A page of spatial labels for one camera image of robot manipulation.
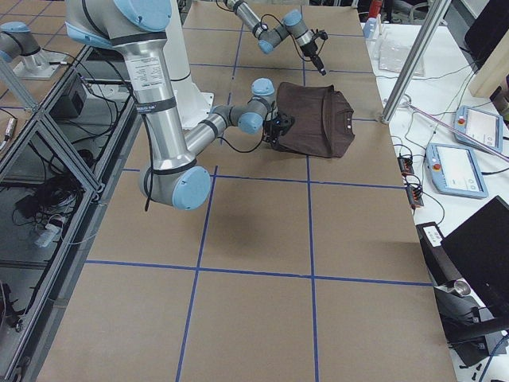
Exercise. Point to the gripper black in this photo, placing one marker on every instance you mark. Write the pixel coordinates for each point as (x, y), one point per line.
(275, 127)
(309, 50)

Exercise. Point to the brown t-shirt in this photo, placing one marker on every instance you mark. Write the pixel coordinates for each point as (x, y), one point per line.
(323, 124)

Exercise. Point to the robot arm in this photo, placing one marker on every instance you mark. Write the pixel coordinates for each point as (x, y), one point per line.
(270, 31)
(136, 29)

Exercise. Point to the clear plastic bag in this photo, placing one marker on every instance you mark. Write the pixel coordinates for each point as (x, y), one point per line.
(388, 56)

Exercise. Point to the red cylinder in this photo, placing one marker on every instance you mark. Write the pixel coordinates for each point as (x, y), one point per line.
(375, 8)

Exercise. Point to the reacher stick white claw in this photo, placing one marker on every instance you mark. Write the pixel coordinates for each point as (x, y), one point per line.
(451, 128)

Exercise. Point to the black monitor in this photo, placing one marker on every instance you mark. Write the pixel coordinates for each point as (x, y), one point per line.
(487, 30)

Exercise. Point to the near teach pendant tablet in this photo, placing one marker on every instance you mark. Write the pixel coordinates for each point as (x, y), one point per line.
(454, 171)

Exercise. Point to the teach pendant tablet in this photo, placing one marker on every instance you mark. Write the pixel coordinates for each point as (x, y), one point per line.
(454, 171)
(479, 126)

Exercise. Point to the far teach pendant tablet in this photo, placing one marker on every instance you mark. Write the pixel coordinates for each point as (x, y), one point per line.
(479, 126)

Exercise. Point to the black laptop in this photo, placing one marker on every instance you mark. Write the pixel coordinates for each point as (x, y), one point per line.
(478, 249)

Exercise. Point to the metal cup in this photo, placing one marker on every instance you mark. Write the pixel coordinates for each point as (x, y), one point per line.
(460, 288)

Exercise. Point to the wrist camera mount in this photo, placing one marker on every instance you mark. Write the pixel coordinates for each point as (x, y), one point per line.
(320, 34)

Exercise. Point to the aluminium frame post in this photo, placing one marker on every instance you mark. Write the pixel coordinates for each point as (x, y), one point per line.
(425, 34)

